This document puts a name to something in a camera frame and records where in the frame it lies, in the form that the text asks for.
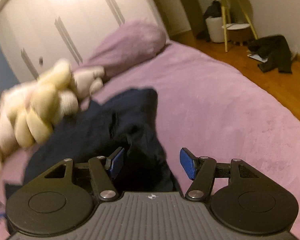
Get navy blue zip jacket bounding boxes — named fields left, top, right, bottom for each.
left=23, top=88, right=181, bottom=192

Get black clothes on floor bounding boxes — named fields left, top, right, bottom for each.
left=248, top=35, right=292, bottom=74

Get pink bed cover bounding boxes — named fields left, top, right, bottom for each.
left=0, top=42, right=300, bottom=238

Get cream flower plush cushion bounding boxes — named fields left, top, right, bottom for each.
left=0, top=59, right=79, bottom=154

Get white plush bunny toy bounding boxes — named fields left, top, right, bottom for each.
left=0, top=66, right=105, bottom=172

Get pink pillow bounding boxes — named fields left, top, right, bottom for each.
left=79, top=20, right=167, bottom=78

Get white cylindrical bin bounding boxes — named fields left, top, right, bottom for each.
left=205, top=17, right=224, bottom=43

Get dark wooden door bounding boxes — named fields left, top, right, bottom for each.
left=180, top=0, right=210, bottom=40

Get black bag on bin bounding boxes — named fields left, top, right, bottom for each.
left=203, top=1, right=222, bottom=19

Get yellow legged side table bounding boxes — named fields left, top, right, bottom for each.
left=210, top=0, right=258, bottom=53

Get white wardrobe with black handles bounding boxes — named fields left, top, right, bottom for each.
left=0, top=0, right=163, bottom=82

